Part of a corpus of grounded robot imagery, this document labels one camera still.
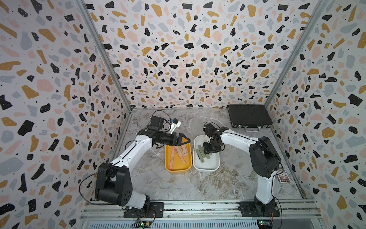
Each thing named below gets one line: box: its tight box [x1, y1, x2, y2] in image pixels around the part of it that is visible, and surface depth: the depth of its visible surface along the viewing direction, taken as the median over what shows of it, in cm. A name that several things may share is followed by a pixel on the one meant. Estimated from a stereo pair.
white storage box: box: [192, 135, 220, 172], surface depth 94 cm
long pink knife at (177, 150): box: [174, 145, 187, 165], surface depth 94 cm
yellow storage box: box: [164, 143, 193, 175], surface depth 92 cm
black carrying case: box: [225, 104, 273, 132], surface depth 115 cm
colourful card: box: [276, 167, 291, 183], surface depth 85 cm
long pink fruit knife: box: [169, 145, 175, 170], surface depth 94 cm
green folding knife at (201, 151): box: [197, 144, 206, 158], surface depth 96 cm
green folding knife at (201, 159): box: [195, 148, 205, 163], surface depth 95 cm
